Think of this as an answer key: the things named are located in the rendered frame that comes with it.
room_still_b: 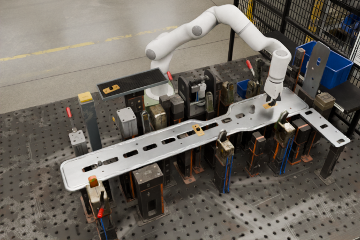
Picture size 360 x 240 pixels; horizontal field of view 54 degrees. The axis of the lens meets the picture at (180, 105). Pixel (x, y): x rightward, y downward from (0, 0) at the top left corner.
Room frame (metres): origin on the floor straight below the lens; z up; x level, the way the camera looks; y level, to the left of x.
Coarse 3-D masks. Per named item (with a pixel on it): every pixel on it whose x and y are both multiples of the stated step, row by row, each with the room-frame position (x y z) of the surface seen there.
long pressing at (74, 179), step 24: (264, 96) 1.59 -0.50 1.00; (288, 96) 1.59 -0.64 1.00; (192, 120) 1.39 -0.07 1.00; (216, 120) 1.39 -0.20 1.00; (240, 120) 1.39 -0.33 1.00; (264, 120) 1.39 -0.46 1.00; (120, 144) 1.21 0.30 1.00; (144, 144) 1.21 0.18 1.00; (168, 144) 1.21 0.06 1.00; (192, 144) 1.21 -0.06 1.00; (72, 168) 1.06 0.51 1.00; (96, 168) 1.06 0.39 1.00; (120, 168) 1.06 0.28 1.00
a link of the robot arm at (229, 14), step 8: (216, 8) 1.71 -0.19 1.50; (224, 8) 1.66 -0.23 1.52; (232, 8) 1.65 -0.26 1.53; (216, 16) 1.70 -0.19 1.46; (224, 16) 1.63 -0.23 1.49; (232, 16) 1.62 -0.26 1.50; (240, 16) 1.62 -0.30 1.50; (216, 24) 1.74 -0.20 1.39; (232, 24) 1.61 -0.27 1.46; (240, 24) 1.59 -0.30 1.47
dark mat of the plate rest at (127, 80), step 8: (144, 72) 1.61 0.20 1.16; (152, 72) 1.61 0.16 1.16; (160, 72) 1.61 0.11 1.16; (120, 80) 1.53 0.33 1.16; (128, 80) 1.53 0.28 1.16; (136, 80) 1.53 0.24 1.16; (144, 80) 1.53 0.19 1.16; (152, 80) 1.53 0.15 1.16; (160, 80) 1.53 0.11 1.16; (104, 88) 1.46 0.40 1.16; (120, 88) 1.46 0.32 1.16; (128, 88) 1.46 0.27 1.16; (136, 88) 1.46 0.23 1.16; (104, 96) 1.40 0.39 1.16
